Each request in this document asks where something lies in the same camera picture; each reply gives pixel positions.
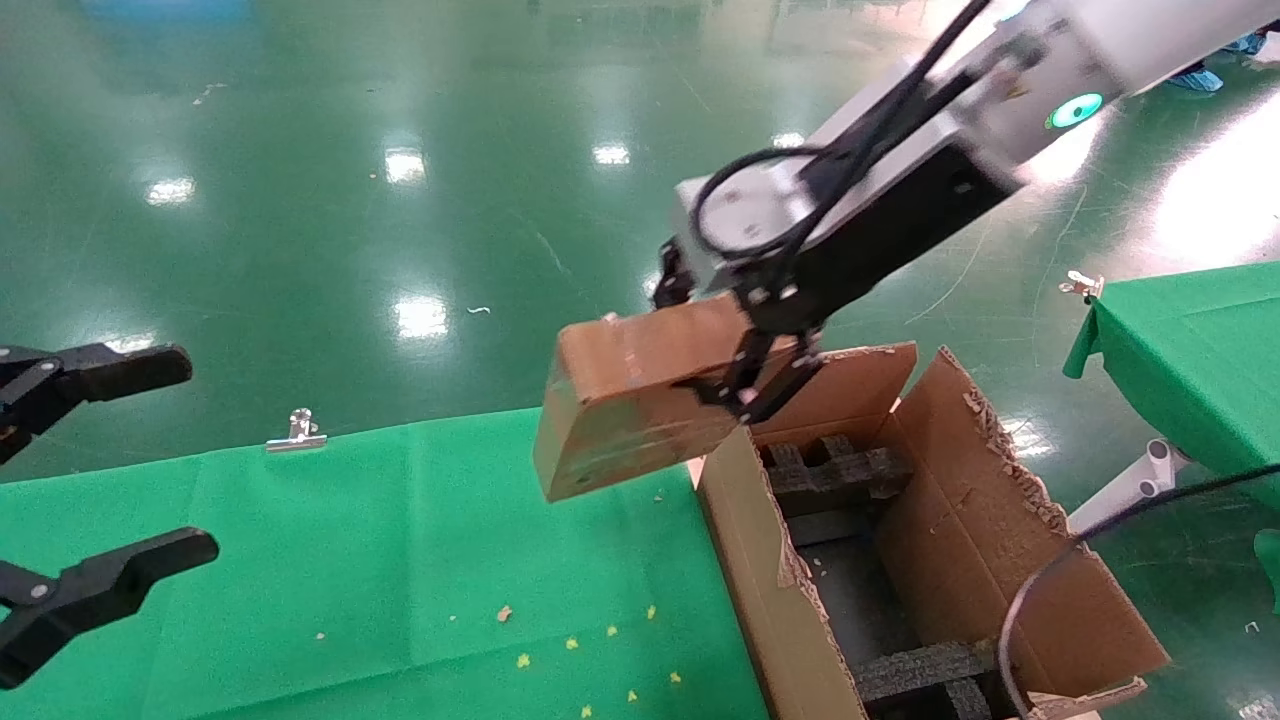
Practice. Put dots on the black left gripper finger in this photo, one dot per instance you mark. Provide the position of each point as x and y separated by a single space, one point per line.
120 370
100 590

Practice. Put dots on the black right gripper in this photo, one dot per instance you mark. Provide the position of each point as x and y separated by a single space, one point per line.
880 240

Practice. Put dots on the small brown cardboard box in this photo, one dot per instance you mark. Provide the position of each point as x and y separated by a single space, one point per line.
630 400

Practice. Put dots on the large open brown carton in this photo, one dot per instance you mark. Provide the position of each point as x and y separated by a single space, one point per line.
980 540

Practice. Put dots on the black foam insert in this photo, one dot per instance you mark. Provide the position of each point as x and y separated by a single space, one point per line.
920 675
840 475

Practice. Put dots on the silver binder clip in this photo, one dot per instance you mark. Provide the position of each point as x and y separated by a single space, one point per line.
297 440
1083 287

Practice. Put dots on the large green tablecloth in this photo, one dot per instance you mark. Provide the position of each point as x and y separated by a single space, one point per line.
350 560

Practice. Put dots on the white table leg pipe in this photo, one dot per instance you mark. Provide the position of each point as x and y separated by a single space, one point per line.
1130 487

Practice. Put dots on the green cloth side table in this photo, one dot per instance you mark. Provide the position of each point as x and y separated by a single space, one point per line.
1200 350

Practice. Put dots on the person with blue shoe covers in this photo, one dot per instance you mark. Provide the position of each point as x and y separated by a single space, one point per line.
1195 80

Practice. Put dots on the green cloth bundle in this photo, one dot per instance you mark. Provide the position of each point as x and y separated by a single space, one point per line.
1270 575

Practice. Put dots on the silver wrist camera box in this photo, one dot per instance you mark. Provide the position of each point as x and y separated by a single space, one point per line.
745 205

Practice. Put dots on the silver camera mount bracket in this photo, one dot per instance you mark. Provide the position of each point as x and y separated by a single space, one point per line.
930 130

